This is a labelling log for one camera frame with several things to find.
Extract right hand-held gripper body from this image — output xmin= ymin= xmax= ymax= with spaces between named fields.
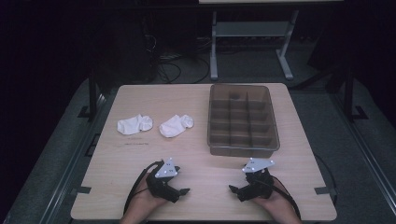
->
xmin=236 ymin=157 xmax=276 ymax=203

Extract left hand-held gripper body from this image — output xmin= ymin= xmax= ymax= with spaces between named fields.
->
xmin=145 ymin=157 xmax=181 ymax=203

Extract white sock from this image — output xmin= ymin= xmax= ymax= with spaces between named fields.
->
xmin=159 ymin=114 xmax=194 ymax=138
xmin=117 ymin=113 xmax=154 ymax=136

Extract brown translucent divided storage box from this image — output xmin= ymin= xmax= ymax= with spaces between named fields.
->
xmin=206 ymin=83 xmax=280 ymax=159

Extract person's left hand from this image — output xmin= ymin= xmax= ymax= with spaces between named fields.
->
xmin=125 ymin=178 xmax=169 ymax=217

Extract person's right hand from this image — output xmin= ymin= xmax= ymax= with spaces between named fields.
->
xmin=251 ymin=178 xmax=300 ymax=219

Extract grey metal stand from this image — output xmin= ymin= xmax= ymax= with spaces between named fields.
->
xmin=209 ymin=9 xmax=299 ymax=81

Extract left hand-held gripper black cable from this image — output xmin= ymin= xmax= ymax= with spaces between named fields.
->
xmin=123 ymin=161 xmax=164 ymax=216

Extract hand-held gripper black cable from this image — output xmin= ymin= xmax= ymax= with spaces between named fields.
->
xmin=123 ymin=161 xmax=164 ymax=216
xmin=264 ymin=175 xmax=303 ymax=220

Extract right hand-held gripper black cable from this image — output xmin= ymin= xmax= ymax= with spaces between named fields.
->
xmin=264 ymin=175 xmax=303 ymax=220

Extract black table edge bracket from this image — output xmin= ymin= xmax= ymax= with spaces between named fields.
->
xmin=71 ymin=186 xmax=92 ymax=195
xmin=314 ymin=186 xmax=338 ymax=197

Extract black cable loop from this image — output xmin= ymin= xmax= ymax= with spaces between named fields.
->
xmin=313 ymin=153 xmax=339 ymax=188

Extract aluminium frame rail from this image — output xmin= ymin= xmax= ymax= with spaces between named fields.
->
xmin=330 ymin=92 xmax=396 ymax=216
xmin=38 ymin=92 xmax=108 ymax=224

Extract black frame post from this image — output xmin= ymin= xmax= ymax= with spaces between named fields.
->
xmin=344 ymin=66 xmax=369 ymax=122
xmin=78 ymin=69 xmax=98 ymax=120

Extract black floor cables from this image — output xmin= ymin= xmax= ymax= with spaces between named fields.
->
xmin=155 ymin=52 xmax=211 ymax=84

